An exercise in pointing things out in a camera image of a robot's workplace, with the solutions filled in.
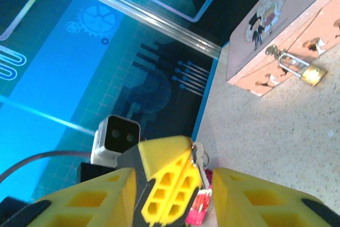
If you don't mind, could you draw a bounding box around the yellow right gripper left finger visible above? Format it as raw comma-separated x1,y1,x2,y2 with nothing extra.
26,167,138,227

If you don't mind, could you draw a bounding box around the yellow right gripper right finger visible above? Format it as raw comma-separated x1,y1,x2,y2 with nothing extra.
211,167,340,227

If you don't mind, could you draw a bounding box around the small silver key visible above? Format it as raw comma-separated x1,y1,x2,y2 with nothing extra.
190,141,211,188

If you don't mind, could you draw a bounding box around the brass padlock with steel shackle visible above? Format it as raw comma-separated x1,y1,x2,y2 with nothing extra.
277,51,329,87

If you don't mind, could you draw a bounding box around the pink tin box with cartoon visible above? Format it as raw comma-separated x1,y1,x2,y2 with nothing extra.
225,0,340,97

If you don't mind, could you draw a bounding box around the gold box latch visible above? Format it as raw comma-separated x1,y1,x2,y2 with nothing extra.
265,44,287,58

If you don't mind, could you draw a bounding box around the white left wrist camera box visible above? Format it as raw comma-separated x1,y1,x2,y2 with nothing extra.
90,115,141,168

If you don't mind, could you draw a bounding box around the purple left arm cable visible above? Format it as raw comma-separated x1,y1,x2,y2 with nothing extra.
0,150,92,183

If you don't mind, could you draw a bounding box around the aluminium frame post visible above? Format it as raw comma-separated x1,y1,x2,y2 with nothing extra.
44,0,222,54

